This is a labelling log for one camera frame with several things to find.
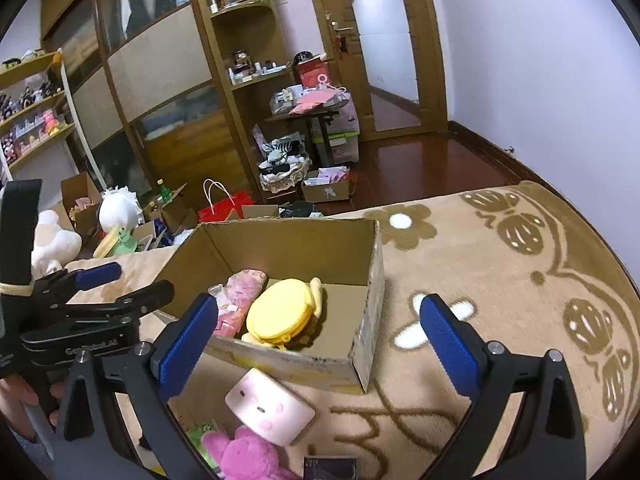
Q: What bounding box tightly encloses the cream plush toy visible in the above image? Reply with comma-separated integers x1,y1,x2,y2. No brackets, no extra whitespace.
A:
31,209,82,278

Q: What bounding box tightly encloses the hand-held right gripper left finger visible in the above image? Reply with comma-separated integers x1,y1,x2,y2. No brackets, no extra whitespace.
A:
52,292,221,480

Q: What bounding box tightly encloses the clear storage bin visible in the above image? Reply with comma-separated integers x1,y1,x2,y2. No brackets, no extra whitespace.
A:
312,92,362,166

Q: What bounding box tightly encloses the cardboard box with flaps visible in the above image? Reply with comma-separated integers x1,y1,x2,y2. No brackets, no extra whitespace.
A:
142,183,201,233

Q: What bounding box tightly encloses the pink and white plush cushion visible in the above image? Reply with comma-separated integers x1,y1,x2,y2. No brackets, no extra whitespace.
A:
224,367,317,447

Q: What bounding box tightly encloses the small dark side table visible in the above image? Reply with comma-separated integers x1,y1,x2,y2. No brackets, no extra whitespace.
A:
265,105,346,171

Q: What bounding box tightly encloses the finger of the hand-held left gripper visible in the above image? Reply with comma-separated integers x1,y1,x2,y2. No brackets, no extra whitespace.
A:
47,280,175,328
35,261,123,306

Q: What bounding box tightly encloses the tall open cardboard box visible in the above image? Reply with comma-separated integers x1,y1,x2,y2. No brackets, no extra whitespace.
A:
50,172,103,246

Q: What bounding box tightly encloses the dark flat box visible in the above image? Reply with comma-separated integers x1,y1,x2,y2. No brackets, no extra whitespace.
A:
303,455,360,480

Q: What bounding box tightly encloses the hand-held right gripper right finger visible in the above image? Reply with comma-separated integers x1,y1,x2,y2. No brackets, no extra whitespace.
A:
419,294,587,480

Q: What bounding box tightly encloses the wooden wardrobe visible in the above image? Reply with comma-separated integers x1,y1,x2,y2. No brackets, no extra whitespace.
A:
40,0,251,211

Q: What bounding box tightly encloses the green frog toy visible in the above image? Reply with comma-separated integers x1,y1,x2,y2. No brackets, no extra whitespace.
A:
92,225,138,259

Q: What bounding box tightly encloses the green plush toy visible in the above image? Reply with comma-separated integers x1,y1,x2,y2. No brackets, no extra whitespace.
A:
186,420,221,466

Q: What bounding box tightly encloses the yellow plush toy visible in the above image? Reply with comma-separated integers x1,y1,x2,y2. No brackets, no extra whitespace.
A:
241,276,326,351

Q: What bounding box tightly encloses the small cardboard box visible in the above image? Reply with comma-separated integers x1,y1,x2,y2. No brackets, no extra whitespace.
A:
301,165,353,203

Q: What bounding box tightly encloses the pink cloth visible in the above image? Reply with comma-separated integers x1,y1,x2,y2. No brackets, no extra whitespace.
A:
290,97,333,116

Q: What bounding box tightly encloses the wooden corner shelf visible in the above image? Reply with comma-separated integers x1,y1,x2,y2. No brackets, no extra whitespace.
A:
187,0,311,196

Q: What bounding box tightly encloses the red gift bag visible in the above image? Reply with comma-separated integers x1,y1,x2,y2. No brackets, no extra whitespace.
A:
197,179,253,223

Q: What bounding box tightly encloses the pink plush toy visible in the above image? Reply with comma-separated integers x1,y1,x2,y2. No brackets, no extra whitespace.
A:
201,425,301,480

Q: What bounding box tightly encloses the pink packaged toy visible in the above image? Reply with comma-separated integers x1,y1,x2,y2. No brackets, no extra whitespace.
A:
207,269,268,338

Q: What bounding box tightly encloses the red box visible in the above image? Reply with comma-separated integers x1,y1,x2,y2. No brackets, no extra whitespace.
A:
297,56,337,90

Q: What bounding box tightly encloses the person's left hand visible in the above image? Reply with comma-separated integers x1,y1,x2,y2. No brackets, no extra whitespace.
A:
0,375,66,427

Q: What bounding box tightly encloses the wooden door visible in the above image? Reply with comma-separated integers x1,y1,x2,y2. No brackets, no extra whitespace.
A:
305,0,448,143

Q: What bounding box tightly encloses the white round plush toy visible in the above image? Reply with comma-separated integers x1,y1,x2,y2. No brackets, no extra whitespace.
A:
98,185,146,233

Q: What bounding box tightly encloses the lace-trimmed basket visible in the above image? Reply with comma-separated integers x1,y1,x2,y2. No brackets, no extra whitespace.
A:
259,157,313,195

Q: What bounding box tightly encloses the wall shelf with figures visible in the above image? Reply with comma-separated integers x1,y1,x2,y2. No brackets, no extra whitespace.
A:
0,50,76,171

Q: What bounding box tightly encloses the striped plush toy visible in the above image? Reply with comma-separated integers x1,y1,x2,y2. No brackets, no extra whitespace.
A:
262,132,307,161

